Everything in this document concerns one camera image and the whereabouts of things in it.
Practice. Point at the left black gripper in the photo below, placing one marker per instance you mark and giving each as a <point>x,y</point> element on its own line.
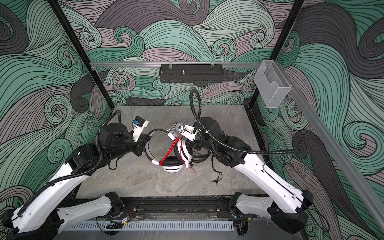
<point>141,143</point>

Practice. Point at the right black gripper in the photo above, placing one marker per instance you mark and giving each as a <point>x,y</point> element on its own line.
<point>199,123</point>

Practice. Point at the black blue headphones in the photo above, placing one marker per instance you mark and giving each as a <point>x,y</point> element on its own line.
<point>199,158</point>

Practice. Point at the white headphones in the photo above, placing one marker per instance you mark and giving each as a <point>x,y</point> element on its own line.
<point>176,159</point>

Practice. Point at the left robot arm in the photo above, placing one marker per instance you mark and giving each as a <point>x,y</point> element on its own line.
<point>41,217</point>

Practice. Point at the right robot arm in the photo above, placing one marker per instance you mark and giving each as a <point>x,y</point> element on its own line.
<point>284,204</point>

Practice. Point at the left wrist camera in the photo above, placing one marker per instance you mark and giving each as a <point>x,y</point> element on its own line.
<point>139,124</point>

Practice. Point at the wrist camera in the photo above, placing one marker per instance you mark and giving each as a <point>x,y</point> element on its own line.
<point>182,131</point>
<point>139,124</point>

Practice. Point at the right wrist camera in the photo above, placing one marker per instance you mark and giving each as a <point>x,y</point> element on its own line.
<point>182,131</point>

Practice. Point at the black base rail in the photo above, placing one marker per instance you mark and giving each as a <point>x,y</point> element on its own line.
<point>219,206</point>

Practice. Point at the clear plastic wall bin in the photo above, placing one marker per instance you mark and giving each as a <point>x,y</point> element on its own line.
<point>272,82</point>

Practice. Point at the white slotted cable duct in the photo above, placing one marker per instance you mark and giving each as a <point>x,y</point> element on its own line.
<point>152,225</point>

